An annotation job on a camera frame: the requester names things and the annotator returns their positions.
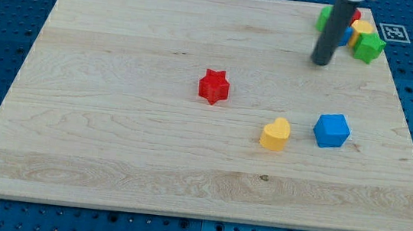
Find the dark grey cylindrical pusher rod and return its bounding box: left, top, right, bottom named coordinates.
left=311, top=0, right=359, bottom=66

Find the green star block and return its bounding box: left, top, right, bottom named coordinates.
left=353, top=32, right=386, bottom=64

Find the red star block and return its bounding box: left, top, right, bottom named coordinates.
left=198, top=69, right=230, bottom=106

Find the red block behind rod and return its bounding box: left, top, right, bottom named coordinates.
left=349, top=9, right=362, bottom=25

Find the small blue block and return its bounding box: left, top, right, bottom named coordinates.
left=339, top=27, right=353, bottom=47

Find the yellow hexagon block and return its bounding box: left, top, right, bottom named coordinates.
left=348, top=19, right=375, bottom=47

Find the green block behind rod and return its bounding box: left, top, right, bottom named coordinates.
left=315, top=5, right=333, bottom=32

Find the white fiducial marker tag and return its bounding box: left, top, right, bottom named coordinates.
left=379, top=23, right=411, bottom=44

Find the blue cube block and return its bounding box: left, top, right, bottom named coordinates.
left=314, top=114, right=351, bottom=148

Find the yellow heart block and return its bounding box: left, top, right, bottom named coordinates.
left=259, top=117, right=291, bottom=151

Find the wooden board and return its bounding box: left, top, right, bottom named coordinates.
left=0, top=0, right=413, bottom=231

